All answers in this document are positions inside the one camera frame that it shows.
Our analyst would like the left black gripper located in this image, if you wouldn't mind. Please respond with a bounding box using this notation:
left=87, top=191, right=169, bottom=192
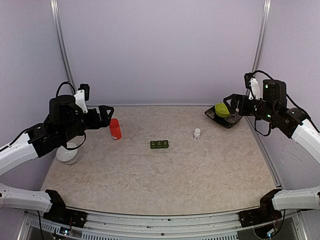
left=60, top=105, right=114, bottom=143

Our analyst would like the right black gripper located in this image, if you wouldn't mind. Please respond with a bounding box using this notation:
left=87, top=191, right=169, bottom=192
left=223, top=93, right=277, bottom=123

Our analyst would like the orange pill bottle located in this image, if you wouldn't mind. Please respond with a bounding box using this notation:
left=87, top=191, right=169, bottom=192
left=109, top=118, right=122, bottom=140

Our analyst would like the green weekly pill organizer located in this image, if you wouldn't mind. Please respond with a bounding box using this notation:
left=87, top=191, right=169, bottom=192
left=150, top=140, right=169, bottom=149

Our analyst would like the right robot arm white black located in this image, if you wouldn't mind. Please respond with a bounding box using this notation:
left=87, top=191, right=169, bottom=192
left=223, top=78, right=320, bottom=222

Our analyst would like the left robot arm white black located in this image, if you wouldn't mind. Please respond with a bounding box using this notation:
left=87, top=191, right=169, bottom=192
left=0, top=91, right=114, bottom=223

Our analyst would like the lime green bowl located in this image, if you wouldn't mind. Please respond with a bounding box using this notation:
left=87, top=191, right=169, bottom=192
left=214, top=102, right=230, bottom=118

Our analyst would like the black patterned square plate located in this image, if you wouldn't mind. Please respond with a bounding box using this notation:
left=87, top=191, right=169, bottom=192
left=204, top=106, right=243, bottom=129

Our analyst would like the small white pill bottle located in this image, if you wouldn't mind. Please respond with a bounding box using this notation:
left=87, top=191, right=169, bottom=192
left=193, top=128, right=201, bottom=141

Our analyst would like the white bowl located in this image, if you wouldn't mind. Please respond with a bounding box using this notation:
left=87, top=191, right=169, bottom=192
left=56, top=146, right=78, bottom=165

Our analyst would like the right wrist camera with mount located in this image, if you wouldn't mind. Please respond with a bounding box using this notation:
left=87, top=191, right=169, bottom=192
left=244, top=73, right=261, bottom=100

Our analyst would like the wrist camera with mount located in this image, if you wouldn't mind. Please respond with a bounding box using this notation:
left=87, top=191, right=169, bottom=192
left=244, top=73, right=261, bottom=100
left=74, top=83, right=90, bottom=114

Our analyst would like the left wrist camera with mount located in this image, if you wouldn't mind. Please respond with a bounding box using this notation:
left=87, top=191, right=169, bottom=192
left=74, top=83, right=90, bottom=114

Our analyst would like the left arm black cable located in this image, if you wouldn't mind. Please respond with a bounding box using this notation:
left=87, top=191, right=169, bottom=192
left=55, top=81, right=77, bottom=99

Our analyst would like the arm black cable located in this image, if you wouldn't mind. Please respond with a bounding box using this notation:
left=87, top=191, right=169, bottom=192
left=55, top=81, right=77, bottom=99
left=251, top=69, right=320, bottom=137

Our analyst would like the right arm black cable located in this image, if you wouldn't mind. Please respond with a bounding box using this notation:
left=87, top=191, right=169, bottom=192
left=251, top=69, right=320, bottom=137

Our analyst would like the right aluminium frame post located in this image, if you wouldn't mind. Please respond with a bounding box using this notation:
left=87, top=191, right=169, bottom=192
left=251, top=0, right=272, bottom=72

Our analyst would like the aluminium frame post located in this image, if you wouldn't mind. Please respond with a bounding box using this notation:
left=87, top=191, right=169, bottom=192
left=251, top=0, right=272, bottom=72
left=49, top=0, right=76, bottom=91

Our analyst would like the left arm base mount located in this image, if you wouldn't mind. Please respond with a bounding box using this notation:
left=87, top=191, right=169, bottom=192
left=43, top=208, right=88, bottom=228

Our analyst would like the front aluminium rail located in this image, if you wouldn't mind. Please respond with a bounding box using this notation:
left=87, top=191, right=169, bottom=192
left=17, top=197, right=308, bottom=240

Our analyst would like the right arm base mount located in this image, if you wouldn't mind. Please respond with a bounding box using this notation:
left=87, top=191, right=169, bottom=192
left=238, top=207, right=282, bottom=228

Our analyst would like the left aluminium frame post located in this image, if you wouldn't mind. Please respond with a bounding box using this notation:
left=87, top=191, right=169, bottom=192
left=49, top=0, right=76, bottom=91

